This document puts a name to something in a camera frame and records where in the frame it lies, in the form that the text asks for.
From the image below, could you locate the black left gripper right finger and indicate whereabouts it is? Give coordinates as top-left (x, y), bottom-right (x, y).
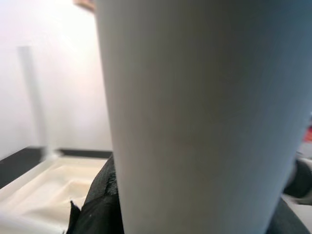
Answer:
top-left (264, 195), bottom-right (312, 234)

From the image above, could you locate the white plastic table top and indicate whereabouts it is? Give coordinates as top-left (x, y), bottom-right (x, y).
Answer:
top-left (0, 155), bottom-right (115, 234)

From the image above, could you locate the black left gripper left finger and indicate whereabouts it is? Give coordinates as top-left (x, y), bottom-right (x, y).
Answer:
top-left (65, 152), bottom-right (125, 234)

